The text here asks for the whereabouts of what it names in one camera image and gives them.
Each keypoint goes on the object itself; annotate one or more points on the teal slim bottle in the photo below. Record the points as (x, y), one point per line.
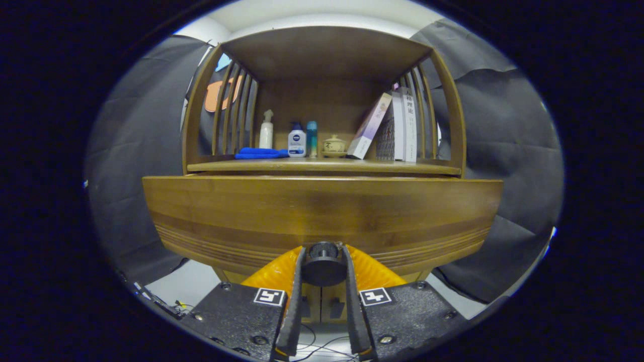
(312, 141)

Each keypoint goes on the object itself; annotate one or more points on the white book with black lettering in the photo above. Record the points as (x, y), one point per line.
(410, 130)

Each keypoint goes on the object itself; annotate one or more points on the wooden countertop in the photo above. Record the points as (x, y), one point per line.
(322, 166)

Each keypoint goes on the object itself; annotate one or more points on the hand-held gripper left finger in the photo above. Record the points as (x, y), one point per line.
(294, 311)

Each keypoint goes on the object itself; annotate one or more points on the blue folded cloth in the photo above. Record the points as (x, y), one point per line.
(259, 153)

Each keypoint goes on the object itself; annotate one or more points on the white pump bottle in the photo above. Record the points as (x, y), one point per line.
(266, 136)

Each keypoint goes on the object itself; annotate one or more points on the beige lidded teacup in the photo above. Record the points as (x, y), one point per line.
(334, 146)

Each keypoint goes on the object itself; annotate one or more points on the pink purple book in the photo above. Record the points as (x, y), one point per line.
(370, 125)

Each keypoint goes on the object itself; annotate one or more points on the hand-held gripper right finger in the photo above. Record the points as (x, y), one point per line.
(354, 311)

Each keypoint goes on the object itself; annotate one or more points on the dark patterned book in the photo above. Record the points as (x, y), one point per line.
(386, 141)

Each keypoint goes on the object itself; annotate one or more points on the white lotion bottle blue cap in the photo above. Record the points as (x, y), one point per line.
(297, 143)

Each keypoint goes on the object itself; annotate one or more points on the wooden cabinet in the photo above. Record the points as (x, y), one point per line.
(327, 55)

